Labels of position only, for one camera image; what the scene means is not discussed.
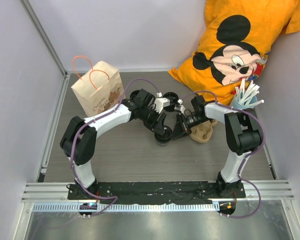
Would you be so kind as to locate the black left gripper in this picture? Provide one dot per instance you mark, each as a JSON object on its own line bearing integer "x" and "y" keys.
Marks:
{"x": 157, "y": 128}

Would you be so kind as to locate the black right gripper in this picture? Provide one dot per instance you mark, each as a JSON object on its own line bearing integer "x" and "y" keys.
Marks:
{"x": 181, "y": 128}

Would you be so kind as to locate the translucent single black cup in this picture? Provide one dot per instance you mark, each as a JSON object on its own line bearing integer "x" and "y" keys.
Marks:
{"x": 163, "y": 143}

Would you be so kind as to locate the printed paper takeout bag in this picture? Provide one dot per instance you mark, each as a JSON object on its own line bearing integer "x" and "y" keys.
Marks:
{"x": 99, "y": 89}

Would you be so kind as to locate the black coffee cup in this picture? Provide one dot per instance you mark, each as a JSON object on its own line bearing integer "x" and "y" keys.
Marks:
{"x": 173, "y": 99}
{"x": 134, "y": 94}

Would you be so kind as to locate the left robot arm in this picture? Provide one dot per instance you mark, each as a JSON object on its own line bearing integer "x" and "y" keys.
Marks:
{"x": 79, "y": 140}

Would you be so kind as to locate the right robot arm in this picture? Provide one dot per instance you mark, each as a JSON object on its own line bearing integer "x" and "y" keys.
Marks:
{"x": 244, "y": 136}

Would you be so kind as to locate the blue straw holder cup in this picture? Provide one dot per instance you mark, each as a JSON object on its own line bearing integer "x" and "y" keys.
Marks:
{"x": 235, "y": 104}

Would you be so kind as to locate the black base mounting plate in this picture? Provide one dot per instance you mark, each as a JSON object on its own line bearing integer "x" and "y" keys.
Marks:
{"x": 164, "y": 192}

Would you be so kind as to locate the white wrapped straws bundle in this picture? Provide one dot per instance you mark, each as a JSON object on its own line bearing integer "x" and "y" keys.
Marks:
{"x": 246, "y": 91}

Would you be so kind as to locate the orange Mickey Mouse pillow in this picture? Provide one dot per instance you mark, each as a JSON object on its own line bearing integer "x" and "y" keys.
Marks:
{"x": 236, "y": 44}

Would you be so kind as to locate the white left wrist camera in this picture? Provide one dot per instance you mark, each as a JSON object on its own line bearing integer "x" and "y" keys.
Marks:
{"x": 161, "y": 103}

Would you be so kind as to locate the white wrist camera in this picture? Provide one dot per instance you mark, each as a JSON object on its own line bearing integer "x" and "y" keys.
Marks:
{"x": 161, "y": 103}
{"x": 178, "y": 107}

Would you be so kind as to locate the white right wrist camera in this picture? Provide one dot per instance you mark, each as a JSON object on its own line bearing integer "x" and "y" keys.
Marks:
{"x": 178, "y": 107}

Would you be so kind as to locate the white slotted cable duct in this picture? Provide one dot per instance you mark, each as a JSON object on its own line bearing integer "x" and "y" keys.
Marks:
{"x": 86, "y": 207}

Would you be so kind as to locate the aluminium corner frame post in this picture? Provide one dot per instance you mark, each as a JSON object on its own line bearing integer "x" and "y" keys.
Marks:
{"x": 43, "y": 35}

